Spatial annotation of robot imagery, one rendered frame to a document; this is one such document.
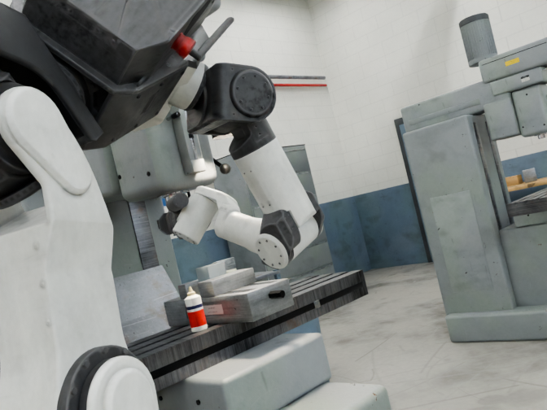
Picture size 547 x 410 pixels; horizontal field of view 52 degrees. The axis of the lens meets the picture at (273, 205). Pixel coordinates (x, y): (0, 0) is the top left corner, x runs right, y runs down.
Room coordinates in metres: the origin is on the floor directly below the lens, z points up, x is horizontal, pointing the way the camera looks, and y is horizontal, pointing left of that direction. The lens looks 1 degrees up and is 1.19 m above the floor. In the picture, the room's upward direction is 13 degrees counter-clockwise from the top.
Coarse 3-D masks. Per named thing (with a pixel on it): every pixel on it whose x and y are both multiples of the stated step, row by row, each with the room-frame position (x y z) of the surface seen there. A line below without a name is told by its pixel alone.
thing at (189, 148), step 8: (184, 112) 1.39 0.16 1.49; (176, 120) 1.40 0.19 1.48; (184, 120) 1.39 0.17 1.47; (176, 128) 1.40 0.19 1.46; (184, 128) 1.39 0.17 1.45; (176, 136) 1.40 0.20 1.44; (184, 136) 1.38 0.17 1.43; (192, 136) 1.40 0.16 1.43; (184, 144) 1.39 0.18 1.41; (192, 144) 1.39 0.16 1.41; (184, 152) 1.39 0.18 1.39; (192, 152) 1.39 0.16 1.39; (200, 152) 1.41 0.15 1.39; (184, 160) 1.40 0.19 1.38; (192, 160) 1.38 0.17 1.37; (200, 160) 1.40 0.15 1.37; (184, 168) 1.40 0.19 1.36; (192, 168) 1.38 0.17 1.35; (200, 168) 1.40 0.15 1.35
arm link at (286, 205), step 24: (240, 168) 1.04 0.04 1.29; (264, 168) 1.02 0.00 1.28; (288, 168) 1.04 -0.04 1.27; (264, 192) 1.03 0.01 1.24; (288, 192) 1.03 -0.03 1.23; (312, 192) 1.09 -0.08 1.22; (264, 216) 1.06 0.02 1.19; (288, 216) 1.03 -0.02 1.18; (264, 240) 1.06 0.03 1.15; (288, 240) 1.04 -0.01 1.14
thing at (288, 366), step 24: (288, 336) 1.47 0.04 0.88; (312, 336) 1.41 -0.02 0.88; (240, 360) 1.33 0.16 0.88; (264, 360) 1.29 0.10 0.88; (288, 360) 1.33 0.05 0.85; (312, 360) 1.39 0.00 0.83; (192, 384) 1.27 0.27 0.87; (216, 384) 1.21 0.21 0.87; (240, 384) 1.22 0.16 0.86; (264, 384) 1.27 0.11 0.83; (288, 384) 1.32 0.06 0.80; (312, 384) 1.37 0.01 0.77; (168, 408) 1.35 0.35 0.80; (192, 408) 1.28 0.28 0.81; (216, 408) 1.22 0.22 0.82; (240, 408) 1.21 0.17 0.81; (264, 408) 1.26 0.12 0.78
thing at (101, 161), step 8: (88, 152) 1.51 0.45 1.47; (96, 152) 1.48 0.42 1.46; (104, 152) 1.48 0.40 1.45; (88, 160) 1.52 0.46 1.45; (96, 160) 1.49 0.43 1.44; (104, 160) 1.48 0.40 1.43; (112, 160) 1.49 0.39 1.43; (96, 168) 1.50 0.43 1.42; (104, 168) 1.48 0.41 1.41; (112, 168) 1.49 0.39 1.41; (96, 176) 1.50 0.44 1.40; (104, 176) 1.48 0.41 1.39; (112, 176) 1.48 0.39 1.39; (104, 184) 1.48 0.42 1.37; (112, 184) 1.48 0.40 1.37; (104, 192) 1.49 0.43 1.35; (112, 192) 1.48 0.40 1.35; (120, 192) 1.50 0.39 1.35; (104, 200) 1.56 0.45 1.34; (112, 200) 1.62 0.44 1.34
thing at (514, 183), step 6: (534, 168) 6.58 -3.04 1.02; (528, 174) 6.61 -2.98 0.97; (534, 174) 6.59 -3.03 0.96; (510, 180) 6.82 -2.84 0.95; (516, 180) 6.75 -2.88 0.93; (522, 180) 6.77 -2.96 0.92; (528, 180) 6.62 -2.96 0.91; (534, 180) 6.59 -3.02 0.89; (540, 180) 6.49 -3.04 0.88; (546, 180) 6.21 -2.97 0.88; (510, 186) 6.64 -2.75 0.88; (516, 186) 6.44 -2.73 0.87; (522, 186) 6.39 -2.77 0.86; (528, 186) 6.35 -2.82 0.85; (534, 186) 6.31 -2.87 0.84
